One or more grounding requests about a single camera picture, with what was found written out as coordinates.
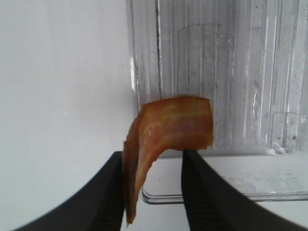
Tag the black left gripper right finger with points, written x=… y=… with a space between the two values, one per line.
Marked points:
x=211 y=204

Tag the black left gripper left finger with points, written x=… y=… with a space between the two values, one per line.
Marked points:
x=98 y=206

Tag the bacon strip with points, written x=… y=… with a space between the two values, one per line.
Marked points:
x=179 y=123

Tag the clear left plastic tray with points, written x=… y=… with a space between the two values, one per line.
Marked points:
x=250 y=59

